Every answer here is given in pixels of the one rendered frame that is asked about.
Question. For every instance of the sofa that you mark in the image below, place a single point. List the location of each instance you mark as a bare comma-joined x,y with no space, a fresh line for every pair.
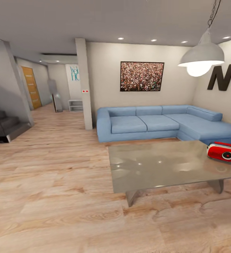
184,122

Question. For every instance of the standing mirror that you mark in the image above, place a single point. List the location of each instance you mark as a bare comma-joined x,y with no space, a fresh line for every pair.
54,95

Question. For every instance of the coffee table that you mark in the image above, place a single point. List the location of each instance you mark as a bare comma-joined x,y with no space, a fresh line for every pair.
155,165

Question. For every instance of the room light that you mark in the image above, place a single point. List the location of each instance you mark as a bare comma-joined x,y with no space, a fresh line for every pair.
204,51

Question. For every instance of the radio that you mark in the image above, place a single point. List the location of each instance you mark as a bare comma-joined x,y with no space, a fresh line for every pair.
219,150

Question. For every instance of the door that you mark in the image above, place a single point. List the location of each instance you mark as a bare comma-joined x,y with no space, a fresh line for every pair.
31,84

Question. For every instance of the decorative sign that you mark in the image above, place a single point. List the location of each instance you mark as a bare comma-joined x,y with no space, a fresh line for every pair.
218,74

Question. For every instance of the picture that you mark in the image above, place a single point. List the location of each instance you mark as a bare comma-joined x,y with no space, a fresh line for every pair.
141,76

